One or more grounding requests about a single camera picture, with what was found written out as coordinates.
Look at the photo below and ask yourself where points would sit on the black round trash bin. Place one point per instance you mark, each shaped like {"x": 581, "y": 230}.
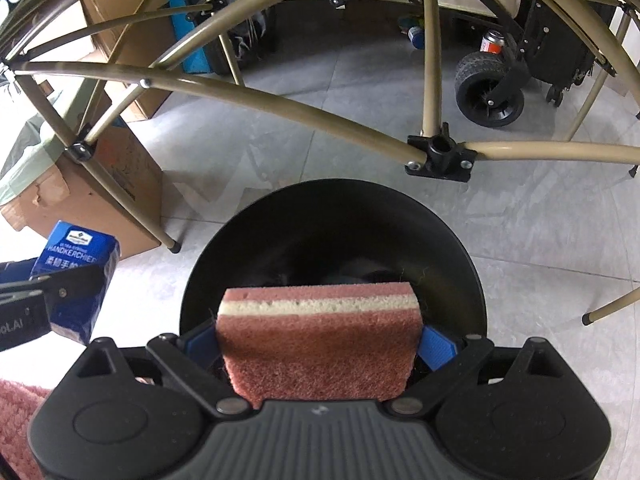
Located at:
{"x": 340, "y": 231}

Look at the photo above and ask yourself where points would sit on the blue bottle under table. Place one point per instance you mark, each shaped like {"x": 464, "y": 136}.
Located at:
{"x": 416, "y": 37}

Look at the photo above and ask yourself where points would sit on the tan folding camping table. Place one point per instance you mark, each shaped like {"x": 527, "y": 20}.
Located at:
{"x": 558, "y": 234}

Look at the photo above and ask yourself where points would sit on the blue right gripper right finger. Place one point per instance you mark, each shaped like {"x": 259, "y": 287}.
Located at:
{"x": 435, "y": 349}

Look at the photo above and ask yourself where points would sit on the red soda can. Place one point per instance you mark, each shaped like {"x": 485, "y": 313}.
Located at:
{"x": 492, "y": 42}

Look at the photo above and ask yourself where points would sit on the blue tissue pack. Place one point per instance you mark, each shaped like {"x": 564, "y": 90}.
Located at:
{"x": 79, "y": 264}

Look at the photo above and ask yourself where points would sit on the red scouring sponge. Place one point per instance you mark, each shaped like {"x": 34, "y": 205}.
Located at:
{"x": 325, "y": 342}

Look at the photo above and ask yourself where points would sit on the black wheeled cart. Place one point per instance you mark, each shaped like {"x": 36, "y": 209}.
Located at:
{"x": 489, "y": 85}

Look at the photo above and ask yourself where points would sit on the pink fluffy rug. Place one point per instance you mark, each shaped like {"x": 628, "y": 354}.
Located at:
{"x": 18, "y": 406}

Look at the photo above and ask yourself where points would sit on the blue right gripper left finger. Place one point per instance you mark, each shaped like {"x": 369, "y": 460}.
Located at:
{"x": 200, "y": 345}

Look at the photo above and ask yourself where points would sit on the brown cardboard box with bag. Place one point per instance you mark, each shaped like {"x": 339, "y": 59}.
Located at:
{"x": 41, "y": 185}

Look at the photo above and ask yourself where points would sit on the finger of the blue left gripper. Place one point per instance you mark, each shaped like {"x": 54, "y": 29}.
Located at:
{"x": 16, "y": 271}

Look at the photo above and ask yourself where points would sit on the blue bag under table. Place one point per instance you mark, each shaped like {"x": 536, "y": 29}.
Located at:
{"x": 198, "y": 61}

